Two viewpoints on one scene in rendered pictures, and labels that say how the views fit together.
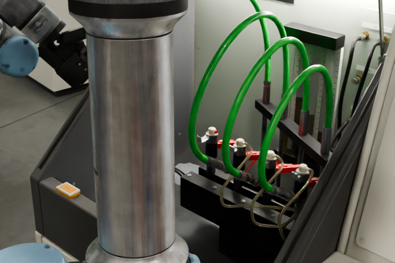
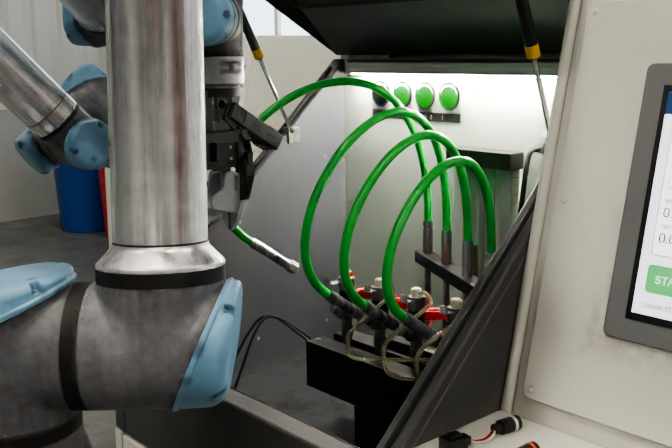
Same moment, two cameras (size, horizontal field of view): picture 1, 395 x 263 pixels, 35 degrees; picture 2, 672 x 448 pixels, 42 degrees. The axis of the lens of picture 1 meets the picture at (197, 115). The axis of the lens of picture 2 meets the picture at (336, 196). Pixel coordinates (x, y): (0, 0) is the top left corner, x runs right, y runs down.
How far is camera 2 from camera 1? 36 cm
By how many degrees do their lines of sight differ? 17
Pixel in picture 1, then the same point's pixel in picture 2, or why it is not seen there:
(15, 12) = (100, 110)
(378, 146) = (544, 254)
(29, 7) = not seen: hidden behind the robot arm
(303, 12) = (472, 131)
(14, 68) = (84, 156)
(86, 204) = not seen: hidden behind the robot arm
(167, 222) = (191, 207)
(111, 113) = (122, 58)
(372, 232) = (543, 374)
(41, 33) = not seen: hidden behind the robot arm
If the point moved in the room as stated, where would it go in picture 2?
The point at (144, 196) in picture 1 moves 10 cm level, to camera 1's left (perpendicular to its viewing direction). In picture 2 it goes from (158, 163) to (47, 163)
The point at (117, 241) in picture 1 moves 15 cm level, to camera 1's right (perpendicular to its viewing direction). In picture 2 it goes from (128, 225) to (299, 227)
